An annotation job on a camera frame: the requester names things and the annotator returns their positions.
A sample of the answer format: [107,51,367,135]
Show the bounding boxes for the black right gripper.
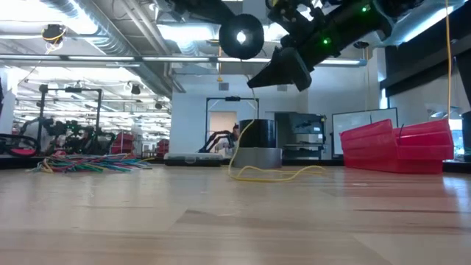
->
[247,0,393,92]

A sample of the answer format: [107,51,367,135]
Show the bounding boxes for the dark equipment cabinet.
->
[274,111,327,160]

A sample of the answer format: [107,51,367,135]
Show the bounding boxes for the black tape roll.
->
[238,119,277,149]

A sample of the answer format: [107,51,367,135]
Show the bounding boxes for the whiteboard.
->
[331,107,400,158]

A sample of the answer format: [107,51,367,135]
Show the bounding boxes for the red plastic bin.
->
[339,118,455,175]

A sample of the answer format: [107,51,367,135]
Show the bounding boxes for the linear ceiling light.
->
[0,54,369,67]

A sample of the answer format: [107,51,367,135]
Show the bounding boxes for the dark rectangular device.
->
[163,152,224,167]

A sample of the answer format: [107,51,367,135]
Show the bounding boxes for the background robot arms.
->
[0,116,117,158]

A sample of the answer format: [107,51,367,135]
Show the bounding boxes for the black monitor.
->
[461,110,471,163]

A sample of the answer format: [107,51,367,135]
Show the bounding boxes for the yellow ceiling drop cord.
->
[216,46,224,83]

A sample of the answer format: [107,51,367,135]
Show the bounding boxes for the small black gantry frame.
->
[205,96,261,148]

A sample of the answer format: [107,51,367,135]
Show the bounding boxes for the grey duct tape roll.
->
[231,146,283,169]

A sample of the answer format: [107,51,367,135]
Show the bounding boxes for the silver ceiling duct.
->
[38,0,187,99]

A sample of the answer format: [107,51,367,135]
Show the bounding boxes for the tall black gantry frame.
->
[38,83,104,155]

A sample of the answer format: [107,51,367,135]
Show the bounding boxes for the yellow hanging cable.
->
[444,0,453,119]

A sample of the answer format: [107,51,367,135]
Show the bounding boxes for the ceiling cable reel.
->
[40,23,68,55]

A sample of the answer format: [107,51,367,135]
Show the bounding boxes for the coloured wire bundle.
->
[27,149,155,174]

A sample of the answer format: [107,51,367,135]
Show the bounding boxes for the black aluminium table frame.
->
[0,154,471,174]

